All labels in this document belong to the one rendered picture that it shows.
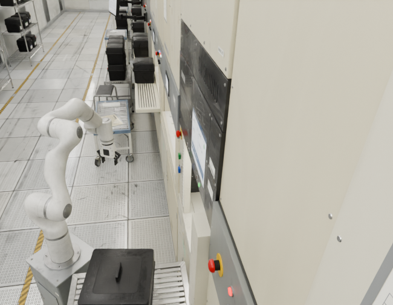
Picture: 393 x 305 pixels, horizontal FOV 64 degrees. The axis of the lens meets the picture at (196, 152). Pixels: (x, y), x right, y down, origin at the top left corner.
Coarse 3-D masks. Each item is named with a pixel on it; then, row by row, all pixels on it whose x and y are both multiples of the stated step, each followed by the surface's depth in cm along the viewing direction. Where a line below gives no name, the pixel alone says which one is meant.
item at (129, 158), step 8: (96, 104) 423; (120, 104) 427; (96, 112) 403; (104, 112) 404; (112, 112) 404; (120, 112) 406; (128, 112) 406; (128, 120) 386; (112, 128) 367; (120, 128) 369; (128, 128) 369; (96, 136) 364; (96, 144) 368; (96, 152) 374; (96, 160) 376; (128, 160) 389
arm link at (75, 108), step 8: (72, 104) 159; (80, 104) 162; (56, 112) 156; (64, 112) 157; (72, 112) 159; (80, 112) 162; (88, 112) 169; (40, 120) 153; (48, 120) 152; (40, 128) 153; (48, 128) 151; (48, 136) 154
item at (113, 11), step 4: (112, 0) 401; (116, 0) 386; (112, 4) 402; (116, 4) 388; (112, 8) 404; (116, 8) 390; (112, 12) 406; (116, 12) 391; (116, 16) 394; (124, 16) 412; (128, 16) 411; (132, 16) 410; (136, 16) 411; (140, 16) 415; (144, 16) 420; (136, 20) 412; (144, 20) 423
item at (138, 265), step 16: (96, 256) 146; (112, 256) 147; (128, 256) 147; (144, 256) 147; (96, 272) 139; (112, 272) 139; (128, 272) 140; (144, 272) 140; (96, 288) 132; (112, 288) 133; (128, 288) 133; (144, 288) 133; (80, 304) 126; (96, 304) 127; (112, 304) 127; (128, 304) 127; (144, 304) 128
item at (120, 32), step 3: (108, 30) 656; (111, 30) 657; (114, 30) 658; (117, 30) 660; (120, 30) 661; (123, 30) 662; (126, 30) 663; (105, 33) 631; (108, 33) 633; (111, 33) 634; (114, 33) 635; (117, 33) 636; (120, 33) 637; (123, 33) 638; (126, 33) 639; (105, 36) 609; (108, 36) 610; (126, 36) 616; (105, 39) 605; (126, 39) 612; (105, 42) 609; (126, 42) 616; (105, 45) 612; (126, 45) 619; (126, 48) 622; (126, 51) 625; (126, 54) 628; (126, 57) 700; (129, 63) 708
